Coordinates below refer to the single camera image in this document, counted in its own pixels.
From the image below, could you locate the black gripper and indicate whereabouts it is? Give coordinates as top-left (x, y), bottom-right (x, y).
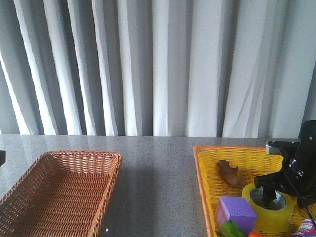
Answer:
top-left (254, 120), bottom-right (316, 208)
top-left (0, 150), bottom-right (6, 167)

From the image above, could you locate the yellow packing tape roll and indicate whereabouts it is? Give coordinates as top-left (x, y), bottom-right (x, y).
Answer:
top-left (242, 183), bottom-right (296, 234)

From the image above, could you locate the yellow woven basket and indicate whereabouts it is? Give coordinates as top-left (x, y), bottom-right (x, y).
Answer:
top-left (194, 146), bottom-right (316, 237)

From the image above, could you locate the purple foam block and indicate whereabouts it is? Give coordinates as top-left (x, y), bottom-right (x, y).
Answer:
top-left (215, 196), bottom-right (257, 235)

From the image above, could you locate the brown toy animal figure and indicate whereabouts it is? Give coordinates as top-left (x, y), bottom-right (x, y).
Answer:
top-left (217, 160), bottom-right (246, 188)

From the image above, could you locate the blue printed drink can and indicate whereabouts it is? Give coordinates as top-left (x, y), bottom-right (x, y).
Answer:
top-left (291, 219), bottom-right (316, 237)

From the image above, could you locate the brown wicker basket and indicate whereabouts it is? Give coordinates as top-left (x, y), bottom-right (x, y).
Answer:
top-left (0, 151), bottom-right (122, 237)

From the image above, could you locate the grey white curtain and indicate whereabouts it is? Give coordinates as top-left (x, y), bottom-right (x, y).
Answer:
top-left (0, 0), bottom-right (316, 138)

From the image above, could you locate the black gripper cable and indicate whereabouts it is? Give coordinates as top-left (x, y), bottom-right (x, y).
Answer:
top-left (286, 170), bottom-right (316, 229)

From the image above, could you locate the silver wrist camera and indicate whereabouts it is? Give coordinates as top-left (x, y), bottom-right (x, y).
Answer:
top-left (266, 141), bottom-right (300, 155)

